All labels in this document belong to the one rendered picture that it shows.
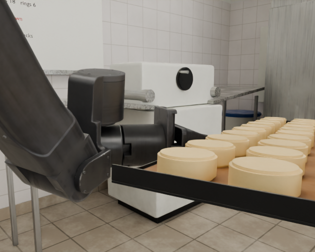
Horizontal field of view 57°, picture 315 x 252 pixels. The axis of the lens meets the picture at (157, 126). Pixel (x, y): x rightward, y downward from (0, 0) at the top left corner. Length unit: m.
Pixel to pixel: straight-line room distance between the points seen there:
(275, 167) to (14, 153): 0.22
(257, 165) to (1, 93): 0.19
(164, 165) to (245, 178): 0.06
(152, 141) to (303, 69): 2.60
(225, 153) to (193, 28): 3.50
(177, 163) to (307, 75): 2.70
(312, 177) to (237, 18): 4.11
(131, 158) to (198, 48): 3.47
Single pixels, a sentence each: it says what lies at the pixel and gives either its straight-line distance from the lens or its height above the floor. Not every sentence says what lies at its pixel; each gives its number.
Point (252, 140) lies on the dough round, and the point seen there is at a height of 1.01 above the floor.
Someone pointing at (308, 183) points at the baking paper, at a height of 1.00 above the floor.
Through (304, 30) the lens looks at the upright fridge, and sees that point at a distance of 2.94.
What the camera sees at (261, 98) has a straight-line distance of 4.02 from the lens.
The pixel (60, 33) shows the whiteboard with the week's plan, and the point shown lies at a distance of 2.62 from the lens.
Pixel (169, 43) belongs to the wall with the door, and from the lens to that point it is 3.42.
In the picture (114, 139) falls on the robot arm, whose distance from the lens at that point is 0.37.
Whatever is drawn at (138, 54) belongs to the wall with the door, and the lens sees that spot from 3.08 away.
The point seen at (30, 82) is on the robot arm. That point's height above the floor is 1.08.
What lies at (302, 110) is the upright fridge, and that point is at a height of 0.80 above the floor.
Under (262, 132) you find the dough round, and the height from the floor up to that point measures 1.01.
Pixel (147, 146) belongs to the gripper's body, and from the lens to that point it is 0.37.
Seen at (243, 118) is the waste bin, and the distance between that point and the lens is 3.64.
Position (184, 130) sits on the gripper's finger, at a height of 1.02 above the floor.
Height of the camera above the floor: 1.09
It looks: 9 degrees down
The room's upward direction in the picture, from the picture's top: straight up
